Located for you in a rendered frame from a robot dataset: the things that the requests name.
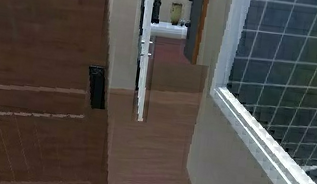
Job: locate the yellow green vase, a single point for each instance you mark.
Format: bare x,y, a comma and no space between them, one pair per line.
176,13

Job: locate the black statue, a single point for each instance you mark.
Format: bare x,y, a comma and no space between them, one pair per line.
156,11

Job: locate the white table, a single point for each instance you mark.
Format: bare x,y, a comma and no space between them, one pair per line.
168,29

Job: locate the dark grey room door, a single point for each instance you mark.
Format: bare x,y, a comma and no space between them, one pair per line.
195,20

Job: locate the brown wooden room door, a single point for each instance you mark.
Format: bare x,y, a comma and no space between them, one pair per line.
34,48

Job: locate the white room door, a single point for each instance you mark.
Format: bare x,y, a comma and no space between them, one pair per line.
144,54

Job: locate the white framed gridded window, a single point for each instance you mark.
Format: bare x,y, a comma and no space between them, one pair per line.
289,79

